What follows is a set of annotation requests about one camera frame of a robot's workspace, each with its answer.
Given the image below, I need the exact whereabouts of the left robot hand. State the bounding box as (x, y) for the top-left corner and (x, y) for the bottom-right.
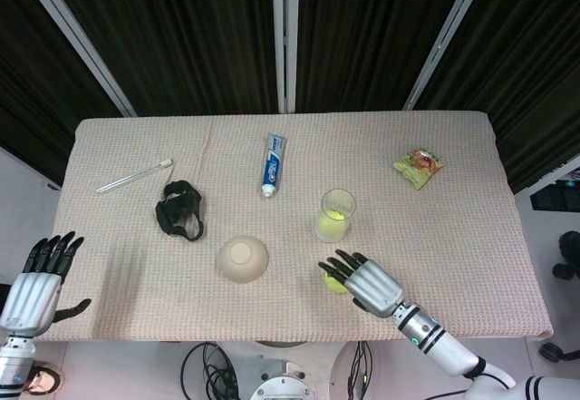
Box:
(0, 230), (93, 340)

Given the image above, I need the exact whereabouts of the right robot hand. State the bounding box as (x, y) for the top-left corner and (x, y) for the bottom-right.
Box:
(317, 249), (405, 319)

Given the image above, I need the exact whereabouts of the grey round robot base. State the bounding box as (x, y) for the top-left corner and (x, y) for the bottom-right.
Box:
(248, 354), (318, 400)

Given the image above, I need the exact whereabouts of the clear glass cup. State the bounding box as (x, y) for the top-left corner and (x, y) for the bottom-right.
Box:
(315, 189), (357, 243)

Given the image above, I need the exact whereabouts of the pink waffle weave tablecloth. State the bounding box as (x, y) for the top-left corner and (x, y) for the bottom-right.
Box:
(39, 110), (555, 342)

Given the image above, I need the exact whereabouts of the green snack bag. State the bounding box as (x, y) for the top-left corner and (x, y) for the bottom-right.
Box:
(391, 146), (446, 191)

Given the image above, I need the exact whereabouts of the beige upturned bowl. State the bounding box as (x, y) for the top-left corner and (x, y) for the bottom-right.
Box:
(215, 235), (270, 284)

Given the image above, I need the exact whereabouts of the blue white toothpaste tube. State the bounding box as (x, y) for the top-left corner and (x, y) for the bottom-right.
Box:
(260, 132), (288, 199)

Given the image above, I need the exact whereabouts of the clear tube white cap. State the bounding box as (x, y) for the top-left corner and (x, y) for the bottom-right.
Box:
(96, 158), (174, 194)

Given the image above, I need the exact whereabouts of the black caster wheel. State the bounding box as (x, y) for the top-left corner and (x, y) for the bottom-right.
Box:
(538, 342), (572, 364)

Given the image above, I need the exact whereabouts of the black chair base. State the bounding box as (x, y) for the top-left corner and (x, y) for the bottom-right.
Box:
(551, 230), (580, 281)

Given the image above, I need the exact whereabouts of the dark pleated curtain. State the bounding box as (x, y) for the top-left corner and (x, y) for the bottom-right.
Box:
(0, 0), (580, 192)

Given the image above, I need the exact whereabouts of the black cable bundle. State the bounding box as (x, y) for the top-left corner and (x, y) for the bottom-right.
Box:
(346, 340), (377, 395)
(180, 340), (241, 400)

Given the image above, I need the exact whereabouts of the black strap mask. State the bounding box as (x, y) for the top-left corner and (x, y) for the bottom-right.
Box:
(154, 180), (205, 242)

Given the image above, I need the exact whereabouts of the white frame post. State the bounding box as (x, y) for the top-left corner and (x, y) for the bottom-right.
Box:
(401, 0), (487, 112)
(12, 0), (138, 118)
(270, 0), (301, 114)

